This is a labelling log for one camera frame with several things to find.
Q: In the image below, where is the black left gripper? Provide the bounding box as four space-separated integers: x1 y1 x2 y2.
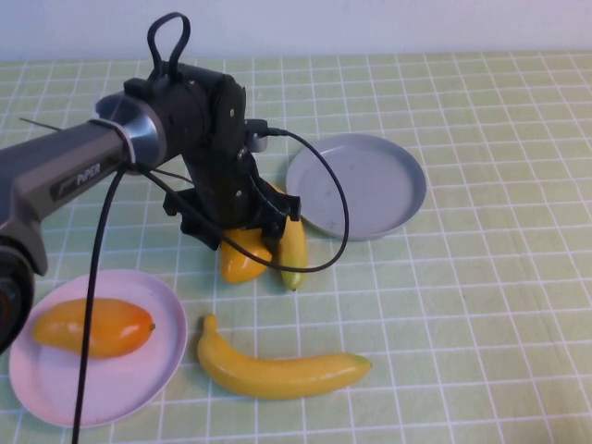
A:
162 152 302 253

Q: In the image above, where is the yellow orange mango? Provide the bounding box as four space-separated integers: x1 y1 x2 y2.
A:
219 226 274 284
31 298 157 360

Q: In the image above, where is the short curved yellow banana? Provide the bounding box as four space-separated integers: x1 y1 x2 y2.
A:
272 182 309 292

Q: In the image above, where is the long yellow banana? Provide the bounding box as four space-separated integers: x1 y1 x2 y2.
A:
197 313 374 401

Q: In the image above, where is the blue-grey round plate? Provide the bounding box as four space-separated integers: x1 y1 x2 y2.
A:
285 133 427 242

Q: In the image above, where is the pink round plate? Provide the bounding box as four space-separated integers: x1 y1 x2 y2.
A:
7 269 189 427

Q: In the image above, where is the white zip tie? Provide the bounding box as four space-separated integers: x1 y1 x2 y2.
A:
90 117 138 175

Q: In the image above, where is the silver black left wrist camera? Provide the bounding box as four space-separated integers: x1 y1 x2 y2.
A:
242 117 272 154

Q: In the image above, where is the black left camera cable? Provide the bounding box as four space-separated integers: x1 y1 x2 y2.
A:
71 125 349 444

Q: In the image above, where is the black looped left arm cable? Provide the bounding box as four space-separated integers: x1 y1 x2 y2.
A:
147 12 191 75

